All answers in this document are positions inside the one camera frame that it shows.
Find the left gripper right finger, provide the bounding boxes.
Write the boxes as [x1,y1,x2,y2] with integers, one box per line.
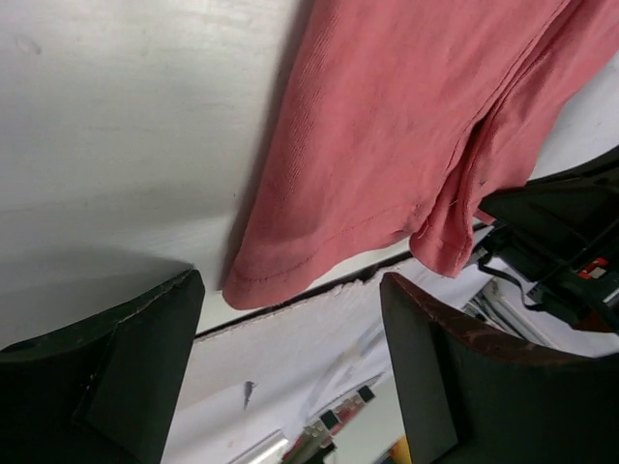
[380,273,618,463]

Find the red t-shirt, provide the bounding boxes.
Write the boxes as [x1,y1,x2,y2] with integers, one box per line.
[222,1,618,310]

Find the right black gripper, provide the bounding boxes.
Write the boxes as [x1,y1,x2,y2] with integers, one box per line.
[476,147,618,334]

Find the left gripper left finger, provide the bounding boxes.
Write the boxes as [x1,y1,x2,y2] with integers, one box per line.
[1,270,205,463]

